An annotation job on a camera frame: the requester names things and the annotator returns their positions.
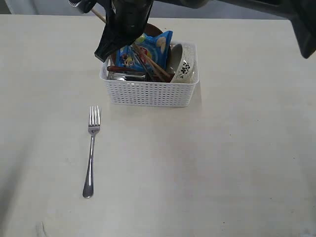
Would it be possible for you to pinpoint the white perforated plastic basket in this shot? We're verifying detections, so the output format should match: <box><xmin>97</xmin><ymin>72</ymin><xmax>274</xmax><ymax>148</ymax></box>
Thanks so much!
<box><xmin>100</xmin><ymin>41</ymin><xmax>199</xmax><ymax>107</ymax></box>

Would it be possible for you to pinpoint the white floral ceramic bowl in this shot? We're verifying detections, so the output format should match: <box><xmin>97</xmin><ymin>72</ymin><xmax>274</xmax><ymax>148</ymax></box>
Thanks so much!
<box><xmin>167</xmin><ymin>43</ymin><xmax>196</xmax><ymax>84</ymax></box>

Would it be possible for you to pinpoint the brown round plate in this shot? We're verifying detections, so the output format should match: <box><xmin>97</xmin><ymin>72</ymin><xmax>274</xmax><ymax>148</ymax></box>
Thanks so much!
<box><xmin>110</xmin><ymin>23</ymin><xmax>171</xmax><ymax>67</ymax></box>

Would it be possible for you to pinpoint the dark red wooden spoon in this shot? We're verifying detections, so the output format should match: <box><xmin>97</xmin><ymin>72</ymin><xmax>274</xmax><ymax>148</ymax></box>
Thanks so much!
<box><xmin>107</xmin><ymin>66</ymin><xmax>175</xmax><ymax>80</ymax></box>

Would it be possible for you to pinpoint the blue chips bag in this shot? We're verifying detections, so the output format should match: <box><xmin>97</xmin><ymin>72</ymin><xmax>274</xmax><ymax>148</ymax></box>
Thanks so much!
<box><xmin>115</xmin><ymin>30</ymin><xmax>173</xmax><ymax>73</ymax></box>

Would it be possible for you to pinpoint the wooden chopstick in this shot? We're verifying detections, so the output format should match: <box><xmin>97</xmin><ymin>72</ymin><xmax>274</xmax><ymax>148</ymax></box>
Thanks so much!
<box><xmin>132</xmin><ymin>47</ymin><xmax>155</xmax><ymax>82</ymax></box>
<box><xmin>91</xmin><ymin>8</ymin><xmax>171</xmax><ymax>81</ymax></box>

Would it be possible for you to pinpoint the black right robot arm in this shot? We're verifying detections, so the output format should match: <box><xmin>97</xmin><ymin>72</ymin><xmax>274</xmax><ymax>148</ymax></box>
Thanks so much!
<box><xmin>94</xmin><ymin>0</ymin><xmax>316</xmax><ymax>62</ymax></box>

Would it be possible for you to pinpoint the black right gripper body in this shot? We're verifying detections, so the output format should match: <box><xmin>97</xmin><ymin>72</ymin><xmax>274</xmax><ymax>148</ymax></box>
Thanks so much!
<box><xmin>103</xmin><ymin>0</ymin><xmax>153</xmax><ymax>46</ymax></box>

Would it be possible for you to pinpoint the silver fork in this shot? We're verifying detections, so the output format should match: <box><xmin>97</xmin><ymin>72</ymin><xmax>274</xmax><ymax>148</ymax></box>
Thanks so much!
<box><xmin>82</xmin><ymin>106</ymin><xmax>101</xmax><ymax>198</ymax></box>

